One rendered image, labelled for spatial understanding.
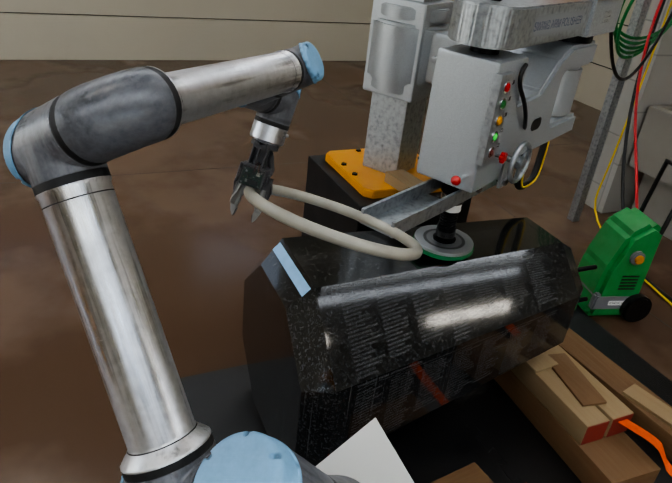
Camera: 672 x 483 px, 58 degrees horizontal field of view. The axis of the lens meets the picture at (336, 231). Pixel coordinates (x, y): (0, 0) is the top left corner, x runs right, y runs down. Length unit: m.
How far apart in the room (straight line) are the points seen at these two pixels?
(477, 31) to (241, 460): 1.36
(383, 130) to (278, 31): 5.44
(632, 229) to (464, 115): 1.79
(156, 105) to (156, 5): 6.83
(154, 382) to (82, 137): 0.38
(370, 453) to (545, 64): 1.61
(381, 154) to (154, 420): 2.09
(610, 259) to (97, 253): 2.97
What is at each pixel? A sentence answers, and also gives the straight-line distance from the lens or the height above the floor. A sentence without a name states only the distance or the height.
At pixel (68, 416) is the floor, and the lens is 2.72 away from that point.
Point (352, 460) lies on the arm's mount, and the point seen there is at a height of 1.01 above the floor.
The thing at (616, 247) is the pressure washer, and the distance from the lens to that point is 3.57.
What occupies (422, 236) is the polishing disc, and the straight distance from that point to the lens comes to 2.22.
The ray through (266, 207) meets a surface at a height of 1.25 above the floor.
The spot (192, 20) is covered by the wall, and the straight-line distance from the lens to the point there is 7.87.
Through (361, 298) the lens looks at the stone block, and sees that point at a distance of 2.00.
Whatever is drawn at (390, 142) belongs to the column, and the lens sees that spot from 2.85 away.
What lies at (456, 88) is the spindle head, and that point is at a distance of 1.96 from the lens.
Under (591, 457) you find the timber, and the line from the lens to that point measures 2.64.
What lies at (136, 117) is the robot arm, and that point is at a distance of 0.93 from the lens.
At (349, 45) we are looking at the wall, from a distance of 8.61.
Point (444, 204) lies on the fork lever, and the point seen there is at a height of 1.07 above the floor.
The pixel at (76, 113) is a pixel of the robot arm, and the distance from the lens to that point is 0.94.
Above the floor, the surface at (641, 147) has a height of 0.57.
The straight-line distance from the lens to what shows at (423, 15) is 2.65.
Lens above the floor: 1.88
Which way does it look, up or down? 28 degrees down
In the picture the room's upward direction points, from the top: 7 degrees clockwise
